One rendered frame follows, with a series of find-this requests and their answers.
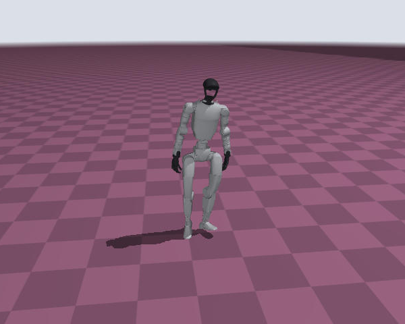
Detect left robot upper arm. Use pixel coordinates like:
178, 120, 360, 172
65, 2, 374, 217
219, 105, 230, 136

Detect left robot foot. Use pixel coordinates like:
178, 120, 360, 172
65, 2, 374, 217
199, 222, 217, 230

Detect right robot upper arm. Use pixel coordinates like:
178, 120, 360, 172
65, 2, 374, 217
180, 103, 196, 135

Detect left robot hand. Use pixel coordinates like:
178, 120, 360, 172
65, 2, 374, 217
222, 151, 230, 171

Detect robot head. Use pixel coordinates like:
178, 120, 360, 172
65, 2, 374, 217
202, 78, 219, 105

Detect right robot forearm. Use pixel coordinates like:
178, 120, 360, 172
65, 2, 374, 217
172, 126, 184, 156

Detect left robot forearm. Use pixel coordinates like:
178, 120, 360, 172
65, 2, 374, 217
221, 134, 231, 154

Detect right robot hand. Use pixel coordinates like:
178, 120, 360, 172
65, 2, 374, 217
171, 151, 182, 173

